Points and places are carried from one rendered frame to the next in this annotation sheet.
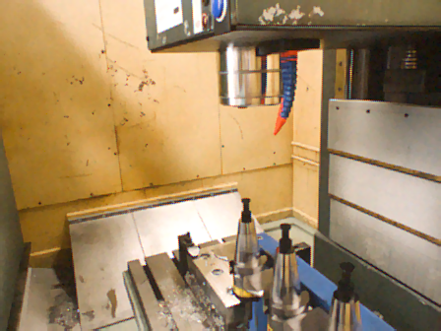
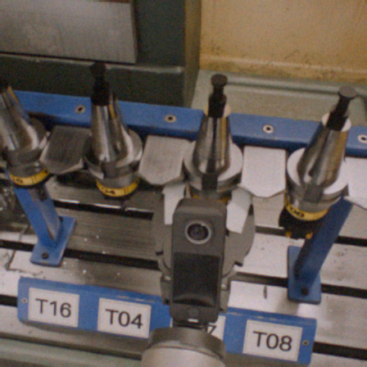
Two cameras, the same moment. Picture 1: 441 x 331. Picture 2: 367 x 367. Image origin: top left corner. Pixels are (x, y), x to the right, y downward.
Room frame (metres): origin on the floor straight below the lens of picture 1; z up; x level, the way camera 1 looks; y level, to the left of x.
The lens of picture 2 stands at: (0.18, 0.16, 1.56)
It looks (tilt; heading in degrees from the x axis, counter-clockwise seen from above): 51 degrees down; 303
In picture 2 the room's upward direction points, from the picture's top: straight up
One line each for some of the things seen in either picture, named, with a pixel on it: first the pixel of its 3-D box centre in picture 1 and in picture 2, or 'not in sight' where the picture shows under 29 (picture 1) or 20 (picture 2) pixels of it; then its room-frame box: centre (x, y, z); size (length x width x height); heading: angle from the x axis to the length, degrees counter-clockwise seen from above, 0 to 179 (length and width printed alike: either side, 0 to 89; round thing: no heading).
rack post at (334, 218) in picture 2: not in sight; (325, 226); (0.19, -0.24, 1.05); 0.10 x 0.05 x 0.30; 114
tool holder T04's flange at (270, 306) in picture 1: (285, 302); (114, 154); (0.42, -0.07, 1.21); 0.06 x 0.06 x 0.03
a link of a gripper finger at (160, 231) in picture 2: not in sight; (174, 229); (0.32, -0.04, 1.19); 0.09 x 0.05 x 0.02; 130
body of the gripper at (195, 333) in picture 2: not in sight; (194, 295); (0.27, 0.00, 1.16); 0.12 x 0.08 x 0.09; 114
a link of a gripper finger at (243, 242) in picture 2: not in sight; (230, 237); (0.27, -0.07, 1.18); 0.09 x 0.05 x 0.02; 98
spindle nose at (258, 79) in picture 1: (252, 76); not in sight; (0.82, -0.07, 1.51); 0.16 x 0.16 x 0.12
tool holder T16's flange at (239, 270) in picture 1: (247, 264); (20, 143); (0.52, -0.03, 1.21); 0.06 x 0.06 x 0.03
